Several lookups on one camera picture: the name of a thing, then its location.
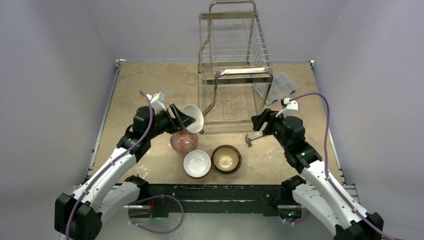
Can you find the dark brown glazed bowl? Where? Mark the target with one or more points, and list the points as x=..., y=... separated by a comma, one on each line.
x=226, y=159

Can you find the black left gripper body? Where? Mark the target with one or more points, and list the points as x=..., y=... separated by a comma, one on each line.
x=163, y=123

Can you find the stainless steel dish rack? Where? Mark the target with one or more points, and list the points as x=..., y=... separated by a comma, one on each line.
x=234, y=68

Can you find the clear plastic compartment box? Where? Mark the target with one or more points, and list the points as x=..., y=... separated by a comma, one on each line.
x=282, y=87

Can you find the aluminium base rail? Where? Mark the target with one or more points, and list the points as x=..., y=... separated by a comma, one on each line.
x=262, y=164

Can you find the white bowl with red rim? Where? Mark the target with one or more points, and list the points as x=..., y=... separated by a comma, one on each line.
x=197, y=164

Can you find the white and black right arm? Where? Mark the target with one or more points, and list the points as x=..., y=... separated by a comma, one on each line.
x=314, y=187

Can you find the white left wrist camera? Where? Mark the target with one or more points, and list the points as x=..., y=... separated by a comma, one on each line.
x=157, y=101

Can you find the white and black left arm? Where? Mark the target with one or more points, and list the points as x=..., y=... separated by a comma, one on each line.
x=81, y=215

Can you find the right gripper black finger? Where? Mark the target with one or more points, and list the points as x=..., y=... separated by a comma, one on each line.
x=269, y=112
x=258, y=121

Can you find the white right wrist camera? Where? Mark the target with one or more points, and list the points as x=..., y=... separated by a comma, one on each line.
x=289, y=107

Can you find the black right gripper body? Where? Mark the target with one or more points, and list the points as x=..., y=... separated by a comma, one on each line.
x=268, y=120

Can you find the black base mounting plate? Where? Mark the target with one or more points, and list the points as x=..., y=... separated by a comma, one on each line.
x=162, y=199

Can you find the orange patterned bowl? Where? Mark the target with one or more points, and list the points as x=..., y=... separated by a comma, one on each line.
x=184, y=142

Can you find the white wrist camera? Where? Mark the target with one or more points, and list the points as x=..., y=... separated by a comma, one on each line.
x=289, y=107
x=157, y=101

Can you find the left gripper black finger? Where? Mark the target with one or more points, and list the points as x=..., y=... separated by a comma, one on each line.
x=184, y=122
x=177, y=113

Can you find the black-handled claw hammer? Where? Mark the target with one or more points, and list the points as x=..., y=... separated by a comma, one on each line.
x=249, y=139

